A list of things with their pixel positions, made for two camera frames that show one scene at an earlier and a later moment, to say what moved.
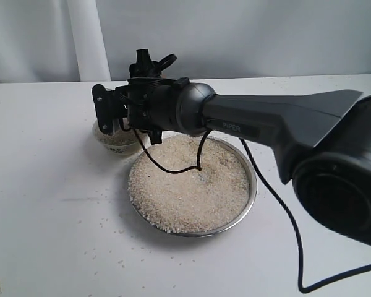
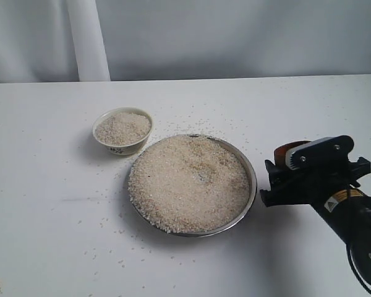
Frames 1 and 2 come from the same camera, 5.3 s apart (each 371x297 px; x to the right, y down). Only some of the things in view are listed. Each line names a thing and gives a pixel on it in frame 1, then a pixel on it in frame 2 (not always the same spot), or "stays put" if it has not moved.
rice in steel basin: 194,201 stays put
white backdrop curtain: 86,41 stays put
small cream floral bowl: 121,142 stays put
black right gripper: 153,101 to 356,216
